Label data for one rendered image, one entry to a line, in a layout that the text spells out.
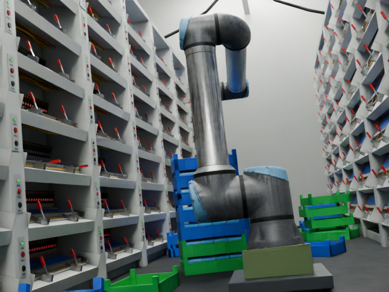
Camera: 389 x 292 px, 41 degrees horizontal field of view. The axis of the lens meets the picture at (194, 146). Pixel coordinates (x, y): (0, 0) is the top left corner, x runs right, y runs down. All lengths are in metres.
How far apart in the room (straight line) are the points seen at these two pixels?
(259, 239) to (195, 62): 0.65
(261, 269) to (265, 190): 0.25
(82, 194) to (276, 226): 0.98
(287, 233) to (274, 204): 0.10
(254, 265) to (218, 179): 0.30
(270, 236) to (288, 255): 0.08
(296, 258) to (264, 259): 0.10
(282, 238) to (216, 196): 0.25
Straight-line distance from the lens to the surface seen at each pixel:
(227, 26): 1.88
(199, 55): 1.84
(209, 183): 1.74
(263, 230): 1.73
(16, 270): 1.71
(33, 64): 1.97
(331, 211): 3.74
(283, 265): 1.71
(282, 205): 1.74
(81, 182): 2.26
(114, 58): 3.16
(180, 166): 2.42
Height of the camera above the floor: 0.30
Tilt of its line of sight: 7 degrees up
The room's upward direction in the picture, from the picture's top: 6 degrees counter-clockwise
